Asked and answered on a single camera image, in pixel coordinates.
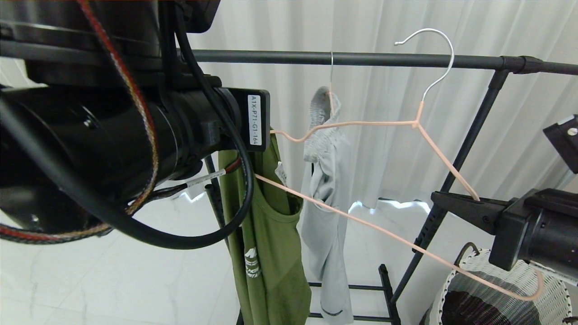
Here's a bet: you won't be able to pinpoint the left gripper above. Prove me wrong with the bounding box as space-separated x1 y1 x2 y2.
172 88 270 167

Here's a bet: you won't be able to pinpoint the pink clothes hanger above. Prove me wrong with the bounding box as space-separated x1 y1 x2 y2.
255 28 545 302
327 51 339 119

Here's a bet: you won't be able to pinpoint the black clothes rack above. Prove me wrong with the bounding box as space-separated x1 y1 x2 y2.
181 49 578 325

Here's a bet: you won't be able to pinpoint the pale grey trousers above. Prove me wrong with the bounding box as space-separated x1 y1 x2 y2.
299 86 355 325

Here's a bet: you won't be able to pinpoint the white curtain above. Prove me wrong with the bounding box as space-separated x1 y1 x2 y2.
0 0 578 213

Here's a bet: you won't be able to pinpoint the black cable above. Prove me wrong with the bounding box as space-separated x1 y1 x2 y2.
0 0 254 250

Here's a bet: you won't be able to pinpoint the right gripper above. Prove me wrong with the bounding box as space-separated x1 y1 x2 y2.
431 189 578 280

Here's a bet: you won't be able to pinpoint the green garment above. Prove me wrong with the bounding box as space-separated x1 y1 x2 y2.
218 129 312 325

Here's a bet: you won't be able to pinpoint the white laundry basket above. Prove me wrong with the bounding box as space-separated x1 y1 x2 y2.
427 242 574 325

